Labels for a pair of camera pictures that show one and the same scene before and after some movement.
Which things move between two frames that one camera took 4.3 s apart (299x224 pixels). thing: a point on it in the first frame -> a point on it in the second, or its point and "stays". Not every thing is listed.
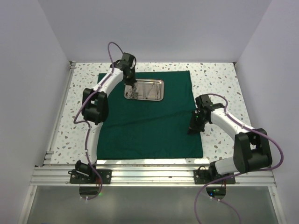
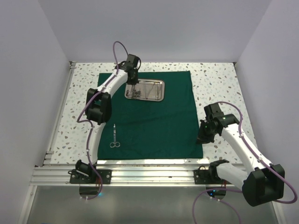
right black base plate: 203,177 stays
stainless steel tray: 145,90 stays
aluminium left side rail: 49,155 stays
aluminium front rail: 145,176 stays
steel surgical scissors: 131,93 -> 114,143
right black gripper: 194,129 -> 202,138
